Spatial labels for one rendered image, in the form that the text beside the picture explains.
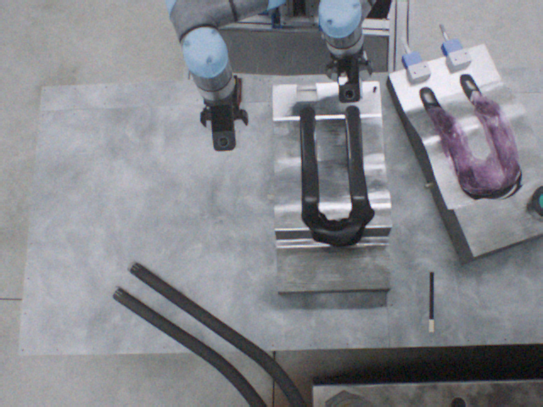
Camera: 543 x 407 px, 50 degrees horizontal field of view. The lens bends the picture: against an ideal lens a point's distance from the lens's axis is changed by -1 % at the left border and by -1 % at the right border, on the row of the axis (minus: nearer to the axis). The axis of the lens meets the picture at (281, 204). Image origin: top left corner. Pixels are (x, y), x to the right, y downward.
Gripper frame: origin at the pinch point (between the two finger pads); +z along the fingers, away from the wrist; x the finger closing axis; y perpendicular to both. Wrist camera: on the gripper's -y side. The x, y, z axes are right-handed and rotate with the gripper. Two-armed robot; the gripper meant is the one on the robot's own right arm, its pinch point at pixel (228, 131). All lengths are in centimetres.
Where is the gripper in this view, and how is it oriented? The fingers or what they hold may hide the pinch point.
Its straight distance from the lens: 136.4
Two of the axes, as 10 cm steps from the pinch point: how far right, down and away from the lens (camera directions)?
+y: -0.2, -9.7, 2.5
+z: 0.4, 2.5, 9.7
